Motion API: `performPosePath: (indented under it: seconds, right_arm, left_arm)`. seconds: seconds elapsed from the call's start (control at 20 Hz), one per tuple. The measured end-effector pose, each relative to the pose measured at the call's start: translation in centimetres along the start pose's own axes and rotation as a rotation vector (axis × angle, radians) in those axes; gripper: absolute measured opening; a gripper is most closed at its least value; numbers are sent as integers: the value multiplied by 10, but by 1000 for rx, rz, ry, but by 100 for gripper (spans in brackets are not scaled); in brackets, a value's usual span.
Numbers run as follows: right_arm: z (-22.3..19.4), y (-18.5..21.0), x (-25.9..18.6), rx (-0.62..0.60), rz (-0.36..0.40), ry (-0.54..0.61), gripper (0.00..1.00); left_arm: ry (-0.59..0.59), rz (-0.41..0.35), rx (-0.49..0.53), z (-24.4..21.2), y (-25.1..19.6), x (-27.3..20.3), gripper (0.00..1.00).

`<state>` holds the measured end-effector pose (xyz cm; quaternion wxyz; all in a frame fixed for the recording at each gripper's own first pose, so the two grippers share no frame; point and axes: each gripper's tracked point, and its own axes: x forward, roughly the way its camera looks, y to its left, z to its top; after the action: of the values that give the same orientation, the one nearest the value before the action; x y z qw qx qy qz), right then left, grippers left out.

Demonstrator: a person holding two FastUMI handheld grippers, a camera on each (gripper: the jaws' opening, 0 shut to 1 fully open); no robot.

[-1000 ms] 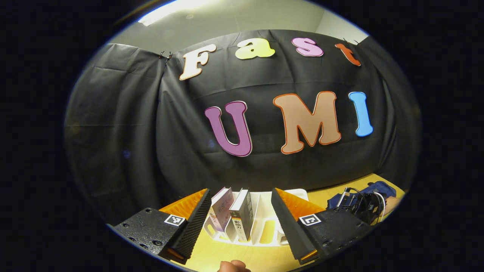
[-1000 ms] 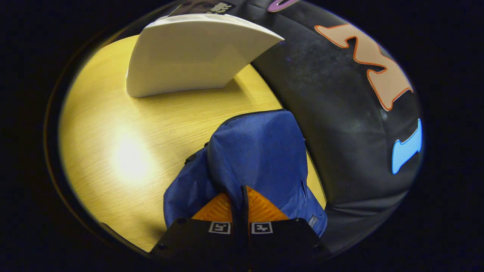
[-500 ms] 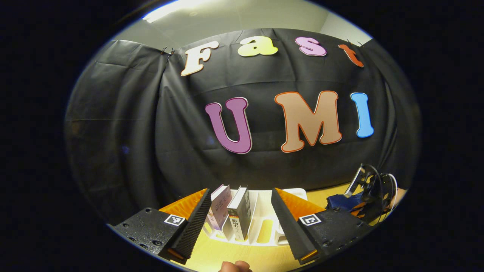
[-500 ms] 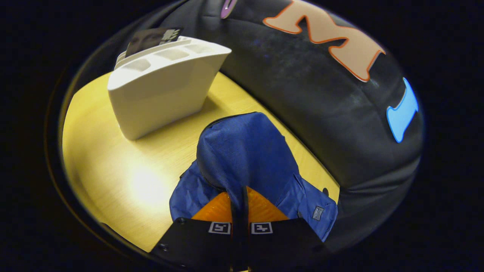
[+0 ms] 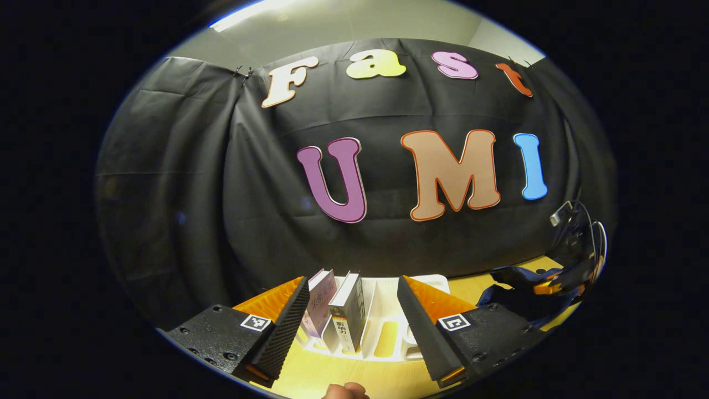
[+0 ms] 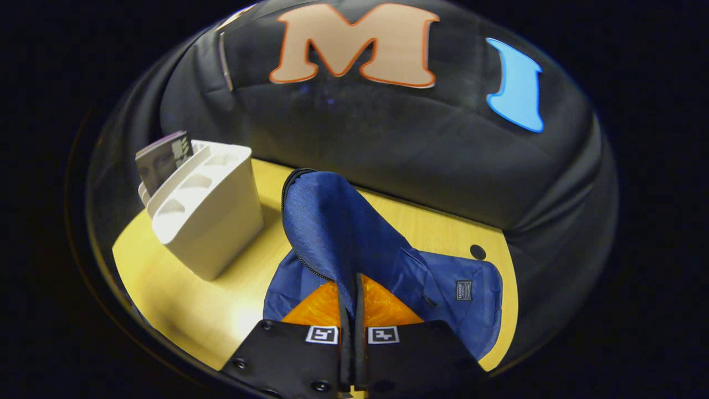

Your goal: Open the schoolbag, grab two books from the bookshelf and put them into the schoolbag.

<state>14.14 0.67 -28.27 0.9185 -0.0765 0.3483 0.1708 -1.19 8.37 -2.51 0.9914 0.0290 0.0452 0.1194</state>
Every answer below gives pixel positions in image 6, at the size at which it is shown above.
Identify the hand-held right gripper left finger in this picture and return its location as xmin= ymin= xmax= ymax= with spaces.
xmin=220 ymin=280 xmax=355 ymax=399

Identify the black backdrop cloth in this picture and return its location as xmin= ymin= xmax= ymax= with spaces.
xmin=89 ymin=0 xmax=618 ymax=366

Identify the blue schoolbag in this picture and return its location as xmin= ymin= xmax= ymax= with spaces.
xmin=263 ymin=168 xmax=504 ymax=361

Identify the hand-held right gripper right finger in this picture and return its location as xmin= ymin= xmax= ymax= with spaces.
xmin=354 ymin=274 xmax=488 ymax=399

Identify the grey cover book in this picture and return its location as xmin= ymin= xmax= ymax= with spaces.
xmin=135 ymin=134 xmax=194 ymax=197

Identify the white bookshelf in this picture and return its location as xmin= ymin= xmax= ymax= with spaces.
xmin=138 ymin=140 xmax=265 ymax=282

